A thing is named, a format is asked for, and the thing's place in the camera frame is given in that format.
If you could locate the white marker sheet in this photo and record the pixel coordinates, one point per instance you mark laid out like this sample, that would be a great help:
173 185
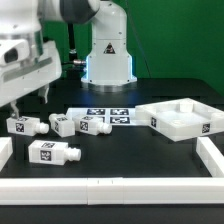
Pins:
113 116

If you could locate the white U-shaped fence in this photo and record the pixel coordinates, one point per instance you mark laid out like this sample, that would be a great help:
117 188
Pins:
98 191

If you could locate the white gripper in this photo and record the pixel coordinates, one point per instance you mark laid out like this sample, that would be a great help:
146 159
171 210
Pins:
17 81

